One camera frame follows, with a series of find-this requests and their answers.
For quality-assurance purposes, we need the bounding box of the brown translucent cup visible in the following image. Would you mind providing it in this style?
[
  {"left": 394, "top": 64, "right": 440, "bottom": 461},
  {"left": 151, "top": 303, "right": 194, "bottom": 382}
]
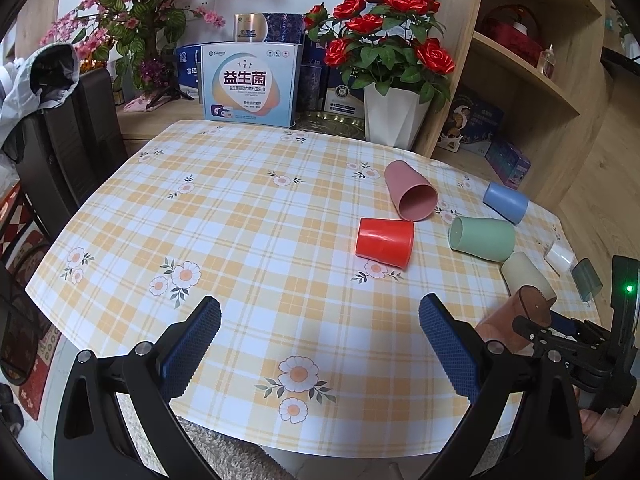
[{"left": 474, "top": 284, "right": 558, "bottom": 356}]

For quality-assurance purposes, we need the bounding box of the dark teal translucent cup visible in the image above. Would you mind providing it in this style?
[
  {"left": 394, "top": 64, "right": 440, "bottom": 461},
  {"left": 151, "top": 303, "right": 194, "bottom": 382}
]
[{"left": 572, "top": 258, "right": 603, "bottom": 302}]

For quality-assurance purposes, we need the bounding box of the white small cup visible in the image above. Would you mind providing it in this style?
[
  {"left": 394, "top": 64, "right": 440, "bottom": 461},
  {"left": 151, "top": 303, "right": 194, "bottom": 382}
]
[{"left": 544, "top": 240, "right": 577, "bottom": 275}]

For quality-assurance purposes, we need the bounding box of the beige cup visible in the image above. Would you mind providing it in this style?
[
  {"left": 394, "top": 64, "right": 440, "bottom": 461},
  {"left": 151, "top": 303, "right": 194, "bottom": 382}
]
[{"left": 500, "top": 252, "right": 558, "bottom": 306}]

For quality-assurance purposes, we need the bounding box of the green cup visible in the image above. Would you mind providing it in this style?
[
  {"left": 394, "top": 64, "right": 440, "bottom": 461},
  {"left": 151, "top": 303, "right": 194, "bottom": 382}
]
[{"left": 448, "top": 216, "right": 515, "bottom": 262}]

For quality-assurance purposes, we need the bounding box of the blue cup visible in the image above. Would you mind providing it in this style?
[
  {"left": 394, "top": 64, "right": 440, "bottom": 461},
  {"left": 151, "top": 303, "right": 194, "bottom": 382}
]
[{"left": 483, "top": 182, "right": 529, "bottom": 226}]

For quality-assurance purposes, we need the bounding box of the red plastic cup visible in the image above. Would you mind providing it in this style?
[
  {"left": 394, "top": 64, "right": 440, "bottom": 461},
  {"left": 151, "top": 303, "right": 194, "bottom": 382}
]
[{"left": 355, "top": 218, "right": 414, "bottom": 270}]

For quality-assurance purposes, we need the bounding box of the pink cup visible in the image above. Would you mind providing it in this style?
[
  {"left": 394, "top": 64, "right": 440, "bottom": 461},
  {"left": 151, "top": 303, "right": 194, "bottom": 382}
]
[{"left": 384, "top": 160, "right": 438, "bottom": 222}]

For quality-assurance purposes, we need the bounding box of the purple box on shelf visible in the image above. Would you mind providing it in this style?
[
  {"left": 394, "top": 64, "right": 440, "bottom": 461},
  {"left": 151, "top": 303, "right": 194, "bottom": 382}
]
[{"left": 485, "top": 139, "right": 530, "bottom": 190}]

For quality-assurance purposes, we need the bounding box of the yellow plaid tablecloth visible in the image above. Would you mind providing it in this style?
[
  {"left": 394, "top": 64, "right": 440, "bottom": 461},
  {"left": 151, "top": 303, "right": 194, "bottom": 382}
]
[{"left": 24, "top": 119, "right": 601, "bottom": 460}]

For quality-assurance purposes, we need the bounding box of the eagle picture box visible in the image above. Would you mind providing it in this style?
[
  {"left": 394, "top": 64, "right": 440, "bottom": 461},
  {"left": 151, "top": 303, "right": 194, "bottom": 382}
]
[{"left": 437, "top": 86, "right": 504, "bottom": 156}]

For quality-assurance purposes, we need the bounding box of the black chair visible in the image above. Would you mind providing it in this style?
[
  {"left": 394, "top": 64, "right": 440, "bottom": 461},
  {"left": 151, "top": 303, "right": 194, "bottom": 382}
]
[{"left": 16, "top": 68, "right": 128, "bottom": 240}]

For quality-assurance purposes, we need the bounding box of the wooden shelf unit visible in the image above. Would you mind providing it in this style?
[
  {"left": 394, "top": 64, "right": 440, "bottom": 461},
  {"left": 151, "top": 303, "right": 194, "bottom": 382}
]
[{"left": 412, "top": 0, "right": 640, "bottom": 321}]

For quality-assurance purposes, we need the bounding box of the small glass bottle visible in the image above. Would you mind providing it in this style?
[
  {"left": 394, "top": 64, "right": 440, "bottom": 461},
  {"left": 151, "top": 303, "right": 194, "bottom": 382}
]
[{"left": 537, "top": 44, "right": 555, "bottom": 79}]

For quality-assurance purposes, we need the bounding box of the white flower vase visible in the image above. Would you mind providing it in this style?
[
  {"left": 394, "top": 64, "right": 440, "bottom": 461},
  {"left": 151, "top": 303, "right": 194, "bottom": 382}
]
[{"left": 363, "top": 84, "right": 431, "bottom": 150}]

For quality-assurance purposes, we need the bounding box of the red pot on shelf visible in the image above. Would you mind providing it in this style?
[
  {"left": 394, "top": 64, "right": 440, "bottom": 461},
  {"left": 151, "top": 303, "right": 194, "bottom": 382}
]
[{"left": 480, "top": 4, "right": 542, "bottom": 66}]

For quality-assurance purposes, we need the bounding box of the white jacket on chair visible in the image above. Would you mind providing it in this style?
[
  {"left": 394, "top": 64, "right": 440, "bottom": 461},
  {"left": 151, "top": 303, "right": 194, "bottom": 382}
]
[{"left": 0, "top": 42, "right": 79, "bottom": 144}]

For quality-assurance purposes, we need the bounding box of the red rose bouquet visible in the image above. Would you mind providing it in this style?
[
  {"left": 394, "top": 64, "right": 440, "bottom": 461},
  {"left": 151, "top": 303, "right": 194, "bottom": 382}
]
[{"left": 304, "top": 0, "right": 456, "bottom": 110}]

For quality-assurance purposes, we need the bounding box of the light blue probiotic box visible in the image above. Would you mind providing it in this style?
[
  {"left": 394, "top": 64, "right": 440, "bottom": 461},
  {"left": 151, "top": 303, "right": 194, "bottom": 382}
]
[{"left": 198, "top": 42, "right": 303, "bottom": 128}]

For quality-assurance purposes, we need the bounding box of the pink blossom plant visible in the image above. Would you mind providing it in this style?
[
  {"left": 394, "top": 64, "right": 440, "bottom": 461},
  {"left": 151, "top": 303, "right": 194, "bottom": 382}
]
[{"left": 39, "top": 0, "right": 226, "bottom": 110}]

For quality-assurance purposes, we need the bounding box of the dark blue box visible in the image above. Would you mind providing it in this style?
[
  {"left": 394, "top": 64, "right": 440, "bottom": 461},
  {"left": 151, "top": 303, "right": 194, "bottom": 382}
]
[{"left": 233, "top": 13, "right": 305, "bottom": 44}]

